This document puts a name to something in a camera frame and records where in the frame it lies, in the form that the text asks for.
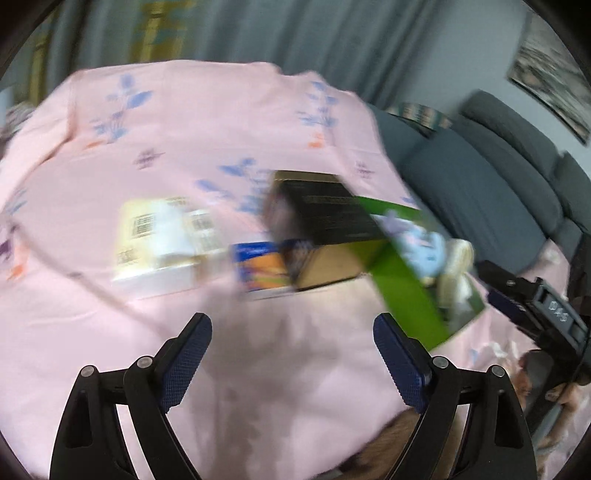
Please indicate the framed wall picture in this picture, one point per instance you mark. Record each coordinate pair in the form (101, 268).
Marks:
(549, 74)

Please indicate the grey sofa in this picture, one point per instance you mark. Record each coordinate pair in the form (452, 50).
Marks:
(485, 184)

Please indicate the brown fuzzy blanket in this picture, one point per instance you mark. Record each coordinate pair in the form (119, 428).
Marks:
(401, 436)

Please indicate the grey curtain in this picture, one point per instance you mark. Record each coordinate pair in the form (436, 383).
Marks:
(277, 32)

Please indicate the purple knit cloth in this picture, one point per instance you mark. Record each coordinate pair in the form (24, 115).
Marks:
(396, 224)

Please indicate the patterned pillow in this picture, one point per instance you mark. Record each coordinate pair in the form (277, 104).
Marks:
(422, 117)

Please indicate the blue plush toy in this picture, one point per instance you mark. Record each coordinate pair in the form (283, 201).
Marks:
(425, 251)

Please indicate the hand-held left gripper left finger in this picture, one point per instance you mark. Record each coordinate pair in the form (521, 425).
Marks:
(184, 364)

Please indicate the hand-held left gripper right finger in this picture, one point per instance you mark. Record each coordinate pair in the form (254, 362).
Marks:
(401, 364)

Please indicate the pink floral bed sheet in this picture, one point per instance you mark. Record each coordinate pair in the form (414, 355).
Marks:
(138, 138)

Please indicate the orange white carton box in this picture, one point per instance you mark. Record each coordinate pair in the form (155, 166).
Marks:
(207, 235)

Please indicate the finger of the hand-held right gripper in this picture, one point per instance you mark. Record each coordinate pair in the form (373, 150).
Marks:
(505, 302)

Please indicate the yellow white carton box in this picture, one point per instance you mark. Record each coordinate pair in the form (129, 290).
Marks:
(152, 244)

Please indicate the blue orange carton box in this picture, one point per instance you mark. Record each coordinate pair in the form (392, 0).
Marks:
(263, 272)

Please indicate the cream knit cloth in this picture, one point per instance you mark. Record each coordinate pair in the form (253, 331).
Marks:
(457, 263)

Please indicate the black green cardboard box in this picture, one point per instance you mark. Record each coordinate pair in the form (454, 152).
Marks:
(332, 217)

